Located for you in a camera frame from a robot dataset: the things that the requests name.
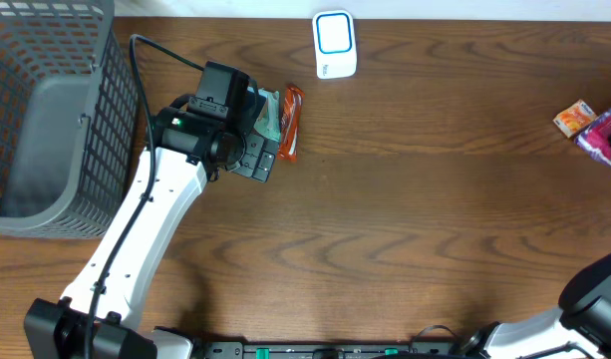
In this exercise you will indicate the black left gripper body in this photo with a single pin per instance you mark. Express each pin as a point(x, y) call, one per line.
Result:
point(258, 158)

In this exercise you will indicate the pink purple snack bag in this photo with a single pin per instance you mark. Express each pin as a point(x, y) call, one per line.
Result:
point(594, 140)

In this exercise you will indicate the teal green snack packet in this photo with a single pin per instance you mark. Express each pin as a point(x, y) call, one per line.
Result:
point(268, 125)

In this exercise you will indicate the orange tissue pack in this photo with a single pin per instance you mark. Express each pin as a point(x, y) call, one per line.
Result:
point(574, 119)

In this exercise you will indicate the red brown snack packet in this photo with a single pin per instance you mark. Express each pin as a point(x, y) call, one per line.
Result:
point(289, 123)

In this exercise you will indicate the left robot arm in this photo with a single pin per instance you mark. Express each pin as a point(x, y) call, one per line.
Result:
point(190, 141)

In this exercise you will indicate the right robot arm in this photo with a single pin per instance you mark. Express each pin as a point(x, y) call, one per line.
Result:
point(579, 326)

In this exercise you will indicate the white barcode scanner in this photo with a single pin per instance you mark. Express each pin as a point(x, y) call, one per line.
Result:
point(334, 44)

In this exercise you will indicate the grey plastic mesh basket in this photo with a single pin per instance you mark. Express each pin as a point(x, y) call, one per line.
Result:
point(68, 112)

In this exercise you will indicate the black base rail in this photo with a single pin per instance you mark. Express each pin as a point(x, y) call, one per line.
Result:
point(240, 350)

